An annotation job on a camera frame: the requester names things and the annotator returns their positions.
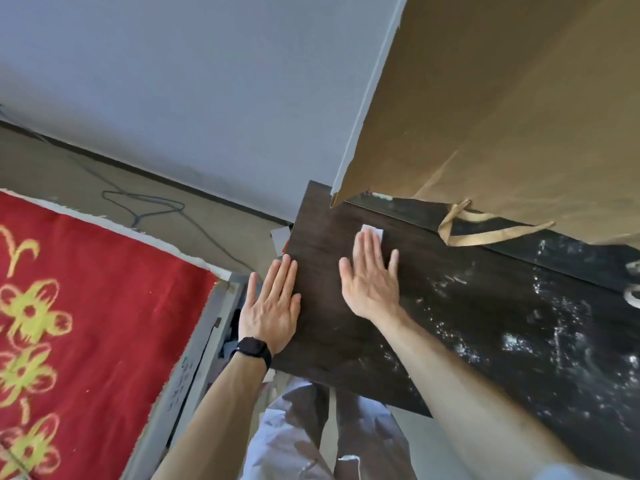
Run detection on black wrist watch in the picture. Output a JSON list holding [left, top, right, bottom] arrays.
[[229, 337, 274, 371]]

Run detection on person's right hand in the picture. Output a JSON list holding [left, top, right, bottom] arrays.
[[339, 229, 401, 325]]

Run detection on white cord loop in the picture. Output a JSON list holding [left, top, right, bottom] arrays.
[[622, 260, 640, 310]]

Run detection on brown paper bag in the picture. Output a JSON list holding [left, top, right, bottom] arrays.
[[329, 0, 640, 248]]

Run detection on red blanket with yellow flowers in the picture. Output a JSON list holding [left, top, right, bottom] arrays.
[[0, 191, 219, 480]]

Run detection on person's right forearm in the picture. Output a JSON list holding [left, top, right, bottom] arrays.
[[377, 310, 591, 480]]

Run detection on grey metal bed frame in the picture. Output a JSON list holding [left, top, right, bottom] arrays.
[[121, 271, 251, 480]]

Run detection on white and orange box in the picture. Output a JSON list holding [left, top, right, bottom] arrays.
[[270, 224, 294, 256]]

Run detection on person's left hand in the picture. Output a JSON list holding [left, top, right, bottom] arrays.
[[238, 254, 302, 356]]

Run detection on light patterned trousers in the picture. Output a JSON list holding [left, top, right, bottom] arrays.
[[240, 374, 418, 480]]

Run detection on black cable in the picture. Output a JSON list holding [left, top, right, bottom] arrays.
[[65, 155, 258, 275]]

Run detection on person's left forearm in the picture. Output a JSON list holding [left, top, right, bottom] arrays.
[[164, 352, 271, 480]]

